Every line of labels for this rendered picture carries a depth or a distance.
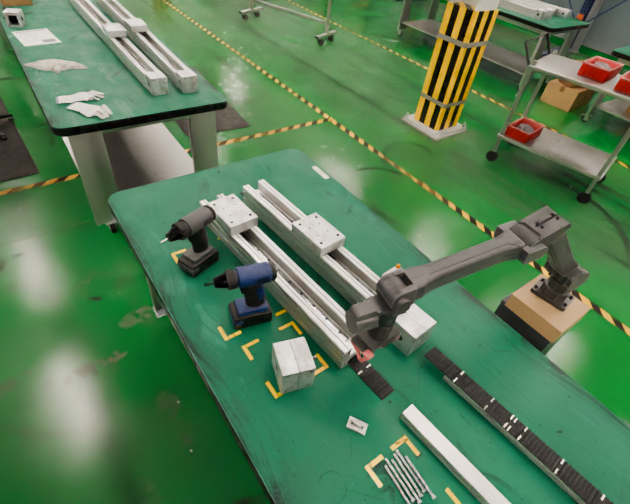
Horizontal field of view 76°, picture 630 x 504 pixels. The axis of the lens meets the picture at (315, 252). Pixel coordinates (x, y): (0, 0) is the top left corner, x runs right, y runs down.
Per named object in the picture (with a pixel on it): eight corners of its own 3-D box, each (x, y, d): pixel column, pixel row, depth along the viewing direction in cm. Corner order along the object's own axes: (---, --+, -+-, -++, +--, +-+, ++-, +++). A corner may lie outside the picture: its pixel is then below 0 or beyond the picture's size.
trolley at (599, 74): (602, 183, 373) (682, 70, 304) (585, 206, 341) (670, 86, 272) (498, 138, 418) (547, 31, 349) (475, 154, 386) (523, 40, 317)
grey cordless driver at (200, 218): (222, 258, 142) (218, 209, 127) (178, 291, 130) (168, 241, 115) (206, 249, 145) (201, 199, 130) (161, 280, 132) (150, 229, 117)
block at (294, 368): (320, 383, 112) (324, 365, 105) (280, 394, 108) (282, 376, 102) (309, 353, 118) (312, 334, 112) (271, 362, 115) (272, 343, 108)
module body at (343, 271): (405, 321, 131) (412, 304, 125) (384, 336, 126) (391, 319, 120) (263, 196, 172) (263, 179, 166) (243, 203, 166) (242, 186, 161)
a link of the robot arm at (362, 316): (414, 299, 89) (393, 272, 94) (369, 312, 84) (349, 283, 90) (399, 332, 97) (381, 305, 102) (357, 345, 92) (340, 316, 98)
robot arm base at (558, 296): (573, 299, 137) (540, 279, 143) (586, 284, 132) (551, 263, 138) (562, 312, 133) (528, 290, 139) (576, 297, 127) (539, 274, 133)
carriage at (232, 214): (257, 231, 146) (258, 216, 142) (231, 242, 141) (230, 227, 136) (234, 208, 154) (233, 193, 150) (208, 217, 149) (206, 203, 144)
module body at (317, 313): (364, 351, 121) (370, 334, 115) (340, 369, 116) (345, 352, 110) (223, 210, 162) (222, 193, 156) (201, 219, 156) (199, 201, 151)
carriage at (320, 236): (342, 251, 144) (345, 236, 139) (319, 263, 138) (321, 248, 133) (313, 226, 152) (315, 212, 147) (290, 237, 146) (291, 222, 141)
